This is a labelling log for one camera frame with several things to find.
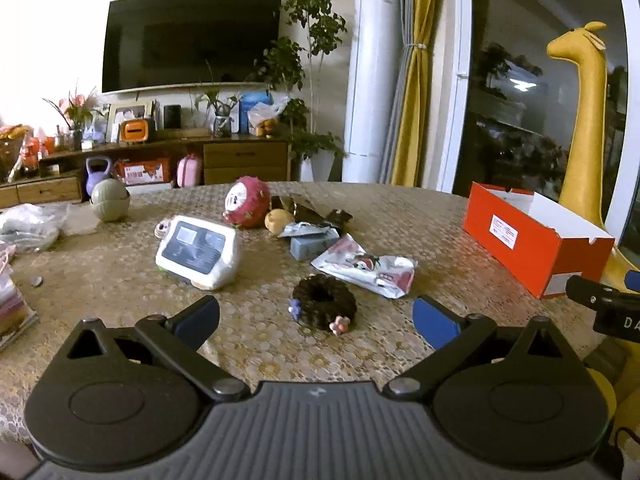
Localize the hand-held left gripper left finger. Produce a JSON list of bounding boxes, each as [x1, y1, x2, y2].
[[67, 295, 251, 403]]

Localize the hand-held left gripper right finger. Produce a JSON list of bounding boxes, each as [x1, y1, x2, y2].
[[382, 296, 583, 402]]

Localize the red cardboard shoe box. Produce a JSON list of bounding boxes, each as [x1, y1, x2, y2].
[[462, 182, 615, 299]]

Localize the black crochet scrunchie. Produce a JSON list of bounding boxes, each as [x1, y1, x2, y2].
[[288, 275, 357, 335]]

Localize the red fluffy plush doll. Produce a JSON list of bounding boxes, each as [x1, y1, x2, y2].
[[222, 176, 272, 230]]

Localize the gold patterned desktop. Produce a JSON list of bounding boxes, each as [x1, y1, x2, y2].
[[0, 180, 632, 461]]

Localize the white digital monitor device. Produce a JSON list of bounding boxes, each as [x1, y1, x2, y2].
[[155, 215, 244, 291]]

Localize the silver printed snack packet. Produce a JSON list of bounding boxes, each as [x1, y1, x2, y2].
[[311, 234, 417, 299]]

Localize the small yellow round toy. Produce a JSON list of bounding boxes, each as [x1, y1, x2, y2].
[[264, 209, 296, 236]]

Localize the blue-grey small box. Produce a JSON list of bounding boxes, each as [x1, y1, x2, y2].
[[290, 229, 341, 262]]

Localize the silver foil packet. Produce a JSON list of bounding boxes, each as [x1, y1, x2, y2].
[[277, 221, 333, 239]]

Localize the grey round lidded container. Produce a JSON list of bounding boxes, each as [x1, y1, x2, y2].
[[90, 180, 132, 222]]

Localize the pink small suitcase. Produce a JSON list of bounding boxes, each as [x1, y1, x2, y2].
[[176, 154, 203, 187]]

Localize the dark brown wrapper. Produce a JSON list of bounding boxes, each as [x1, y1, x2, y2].
[[270, 194, 353, 233]]

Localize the red printed gift box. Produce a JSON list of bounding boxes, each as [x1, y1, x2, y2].
[[116, 159, 172, 186]]

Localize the yellow giraffe toy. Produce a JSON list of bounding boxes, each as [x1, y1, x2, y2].
[[546, 21, 640, 293]]

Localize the wooden television cabinet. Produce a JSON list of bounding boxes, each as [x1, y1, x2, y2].
[[0, 137, 292, 209]]

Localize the purple kettlebell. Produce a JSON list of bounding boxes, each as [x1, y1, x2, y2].
[[85, 157, 114, 198]]

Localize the clear plastic bag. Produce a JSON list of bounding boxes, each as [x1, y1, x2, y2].
[[0, 203, 68, 253]]

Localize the glass vase with plant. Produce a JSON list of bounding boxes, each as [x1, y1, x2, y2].
[[195, 87, 242, 138]]

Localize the orange retro radio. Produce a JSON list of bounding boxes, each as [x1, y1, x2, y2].
[[119, 119, 156, 142]]

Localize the plastic bag of oranges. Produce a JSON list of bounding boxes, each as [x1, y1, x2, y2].
[[248, 101, 289, 138]]

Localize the glass sliding door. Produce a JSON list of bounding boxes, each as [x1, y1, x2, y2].
[[450, 0, 640, 251]]

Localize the red decorative items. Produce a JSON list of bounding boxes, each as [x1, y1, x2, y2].
[[25, 135, 57, 162]]

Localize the yellow curtain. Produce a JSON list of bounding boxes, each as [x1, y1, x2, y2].
[[390, 0, 442, 188]]

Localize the pink flower potted plant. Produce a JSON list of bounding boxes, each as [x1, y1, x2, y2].
[[42, 82, 102, 151]]

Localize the flower gift basket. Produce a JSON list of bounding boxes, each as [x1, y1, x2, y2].
[[0, 124, 31, 182]]

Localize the white standing air conditioner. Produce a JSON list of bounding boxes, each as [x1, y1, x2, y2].
[[342, 0, 404, 184]]

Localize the black television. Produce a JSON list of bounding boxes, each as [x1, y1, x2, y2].
[[102, 0, 282, 94]]

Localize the grey curtain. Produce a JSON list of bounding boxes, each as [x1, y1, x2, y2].
[[384, 0, 418, 181]]

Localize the tall green potted plant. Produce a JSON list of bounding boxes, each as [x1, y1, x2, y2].
[[255, 0, 348, 182]]

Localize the photo frame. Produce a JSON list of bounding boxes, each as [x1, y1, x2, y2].
[[107, 101, 154, 143]]

